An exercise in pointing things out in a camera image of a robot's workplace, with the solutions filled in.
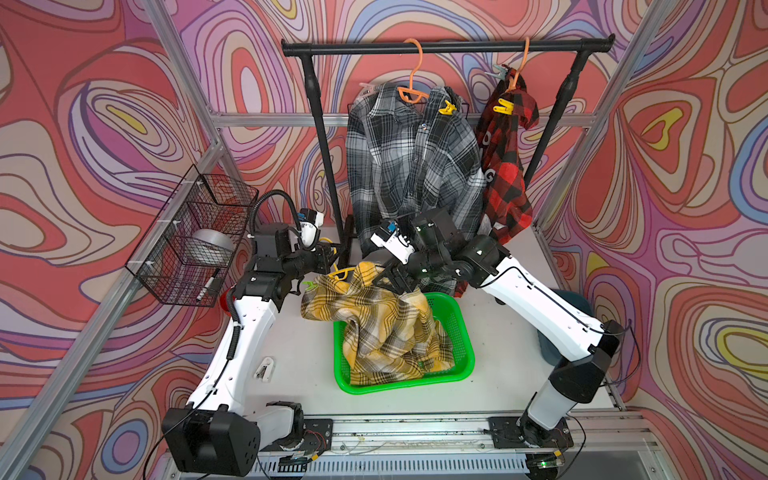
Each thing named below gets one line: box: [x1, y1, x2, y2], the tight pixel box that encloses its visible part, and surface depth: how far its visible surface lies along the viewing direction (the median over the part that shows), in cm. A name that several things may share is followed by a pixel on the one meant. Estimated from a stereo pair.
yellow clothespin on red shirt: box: [493, 98, 515, 115], surface depth 60 cm
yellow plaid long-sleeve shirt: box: [301, 262, 454, 385], surface depth 77 cm
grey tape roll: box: [183, 228, 233, 266], surface depth 74 cm
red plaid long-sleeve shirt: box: [476, 65, 540, 245], surface depth 63 cm
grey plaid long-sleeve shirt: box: [346, 83, 486, 252], surface depth 69 cm
